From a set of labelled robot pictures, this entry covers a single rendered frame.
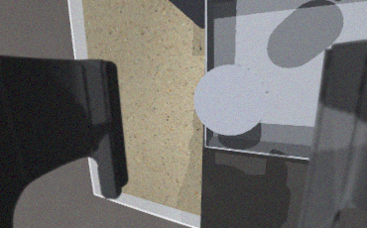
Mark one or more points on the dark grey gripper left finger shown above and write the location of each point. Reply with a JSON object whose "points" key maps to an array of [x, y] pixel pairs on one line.
{"points": [[53, 112]]}

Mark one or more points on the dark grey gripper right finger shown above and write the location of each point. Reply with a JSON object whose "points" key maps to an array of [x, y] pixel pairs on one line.
{"points": [[336, 175]]}

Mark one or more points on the grey tray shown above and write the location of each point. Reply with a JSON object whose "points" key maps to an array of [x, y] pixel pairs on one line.
{"points": [[283, 42]]}

